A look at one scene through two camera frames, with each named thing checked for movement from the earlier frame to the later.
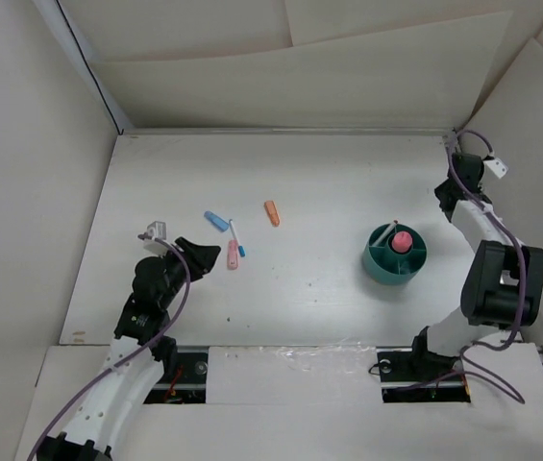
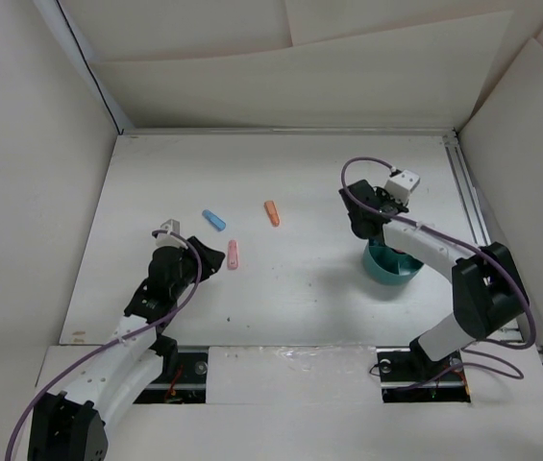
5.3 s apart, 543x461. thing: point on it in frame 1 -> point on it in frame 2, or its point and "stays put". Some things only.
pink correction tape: (233, 254) stays put
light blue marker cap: (215, 220) stays put
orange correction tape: (272, 212) stays put
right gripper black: (439, 188) -> (382, 195)
